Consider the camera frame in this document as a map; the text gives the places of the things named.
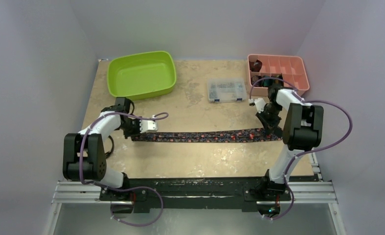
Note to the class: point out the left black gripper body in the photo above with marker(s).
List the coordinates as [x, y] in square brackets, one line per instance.
[131, 128]

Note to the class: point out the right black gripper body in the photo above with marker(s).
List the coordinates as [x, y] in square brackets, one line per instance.
[270, 119]

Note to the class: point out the dark floral patterned tie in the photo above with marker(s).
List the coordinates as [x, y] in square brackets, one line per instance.
[231, 136]

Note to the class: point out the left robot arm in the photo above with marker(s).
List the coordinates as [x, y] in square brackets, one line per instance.
[84, 156]

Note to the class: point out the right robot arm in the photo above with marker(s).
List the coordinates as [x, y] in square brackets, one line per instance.
[298, 123]

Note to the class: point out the rolled teal tie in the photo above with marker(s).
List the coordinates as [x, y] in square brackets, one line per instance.
[268, 81]

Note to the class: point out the rolled dark gold tie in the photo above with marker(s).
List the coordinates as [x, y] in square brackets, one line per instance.
[278, 79]

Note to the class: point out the green plastic tub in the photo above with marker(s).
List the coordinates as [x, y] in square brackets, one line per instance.
[142, 75]

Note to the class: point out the pink divided organizer tray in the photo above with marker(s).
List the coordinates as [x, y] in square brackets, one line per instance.
[291, 67]

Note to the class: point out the rolled dark red tie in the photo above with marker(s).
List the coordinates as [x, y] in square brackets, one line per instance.
[255, 66]

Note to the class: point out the clear plastic parts box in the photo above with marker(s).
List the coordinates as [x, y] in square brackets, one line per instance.
[221, 90]

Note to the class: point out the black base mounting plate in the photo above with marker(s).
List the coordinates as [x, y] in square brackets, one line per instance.
[248, 194]

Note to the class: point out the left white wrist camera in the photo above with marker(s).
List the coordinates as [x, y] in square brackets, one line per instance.
[148, 126]

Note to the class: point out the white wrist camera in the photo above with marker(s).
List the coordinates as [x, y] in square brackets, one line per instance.
[148, 126]
[258, 103]

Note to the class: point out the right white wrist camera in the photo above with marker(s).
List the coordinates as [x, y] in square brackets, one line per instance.
[258, 103]

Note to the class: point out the aluminium frame rail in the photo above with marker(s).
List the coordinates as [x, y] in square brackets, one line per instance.
[303, 190]

